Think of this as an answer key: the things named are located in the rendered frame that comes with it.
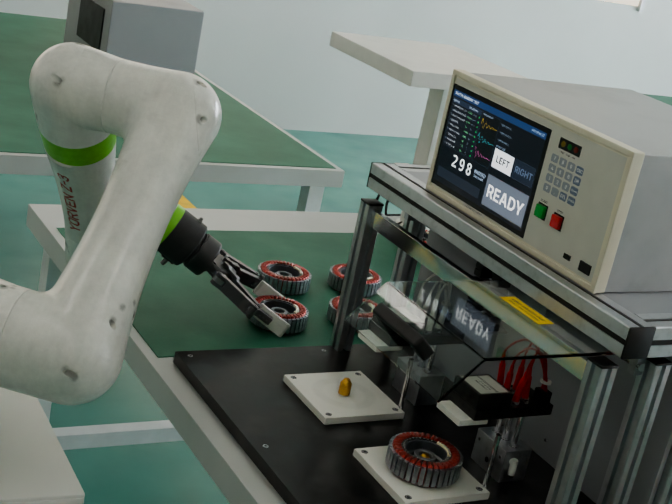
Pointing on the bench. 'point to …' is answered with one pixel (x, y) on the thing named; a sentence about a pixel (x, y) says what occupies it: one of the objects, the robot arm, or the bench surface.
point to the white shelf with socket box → (417, 77)
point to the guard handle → (403, 330)
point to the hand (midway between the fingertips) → (277, 313)
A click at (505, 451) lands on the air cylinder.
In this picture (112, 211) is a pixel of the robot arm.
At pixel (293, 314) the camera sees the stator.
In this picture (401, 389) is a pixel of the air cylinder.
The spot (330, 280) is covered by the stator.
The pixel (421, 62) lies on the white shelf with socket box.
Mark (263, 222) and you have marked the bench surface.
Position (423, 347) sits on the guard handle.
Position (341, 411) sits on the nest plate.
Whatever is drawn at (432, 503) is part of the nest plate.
